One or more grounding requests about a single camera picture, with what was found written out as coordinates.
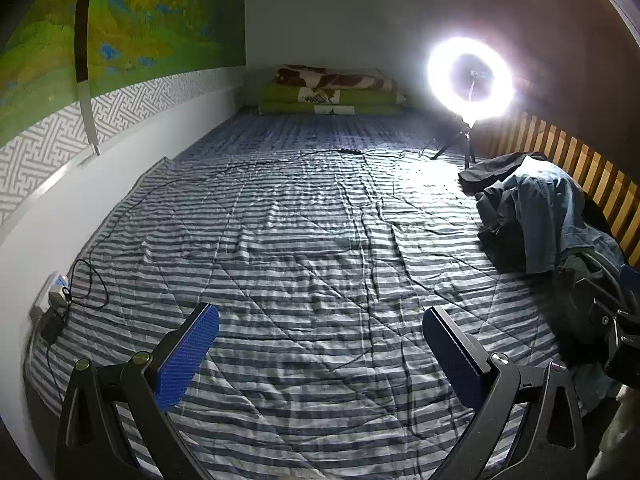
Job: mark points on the brown patterned folded blanket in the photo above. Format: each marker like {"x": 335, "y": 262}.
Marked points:
{"x": 340, "y": 79}

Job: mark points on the wooden slatted rail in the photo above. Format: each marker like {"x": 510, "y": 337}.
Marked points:
{"x": 575, "y": 155}

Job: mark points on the blue denim jacket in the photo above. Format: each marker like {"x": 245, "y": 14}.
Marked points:
{"x": 550, "y": 210}

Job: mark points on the grey striped blanket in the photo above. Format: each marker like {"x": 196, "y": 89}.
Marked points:
{"x": 300, "y": 260}

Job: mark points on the black power adapter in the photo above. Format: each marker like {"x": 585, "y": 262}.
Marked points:
{"x": 52, "y": 326}

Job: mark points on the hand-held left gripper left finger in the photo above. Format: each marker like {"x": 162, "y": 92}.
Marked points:
{"x": 187, "y": 360}

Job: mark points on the black and white curved strip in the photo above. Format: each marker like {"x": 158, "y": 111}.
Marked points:
{"x": 82, "y": 60}

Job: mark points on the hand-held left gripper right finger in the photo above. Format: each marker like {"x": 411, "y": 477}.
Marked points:
{"x": 452, "y": 355}

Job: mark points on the black tripod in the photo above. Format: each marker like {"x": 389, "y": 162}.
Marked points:
{"x": 467, "y": 135}

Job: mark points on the green wall poster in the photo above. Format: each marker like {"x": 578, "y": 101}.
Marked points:
{"x": 150, "y": 10}

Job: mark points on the green folded blanket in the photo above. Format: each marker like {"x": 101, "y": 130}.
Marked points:
{"x": 285, "y": 97}

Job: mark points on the white power strip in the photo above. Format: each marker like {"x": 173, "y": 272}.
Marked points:
{"x": 52, "y": 292}

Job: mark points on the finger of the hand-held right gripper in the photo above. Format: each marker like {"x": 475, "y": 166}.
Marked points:
{"x": 632, "y": 277}

